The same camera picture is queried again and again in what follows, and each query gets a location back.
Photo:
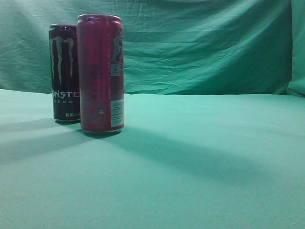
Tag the green table cloth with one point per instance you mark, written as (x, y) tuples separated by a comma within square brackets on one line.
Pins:
[(181, 162)]

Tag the pink Monster energy can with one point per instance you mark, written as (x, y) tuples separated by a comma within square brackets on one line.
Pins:
[(101, 78)]

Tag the green backdrop cloth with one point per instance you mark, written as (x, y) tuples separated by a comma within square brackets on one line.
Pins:
[(170, 46)]

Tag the black Monster energy can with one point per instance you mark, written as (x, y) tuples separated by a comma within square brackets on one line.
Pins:
[(64, 72)]

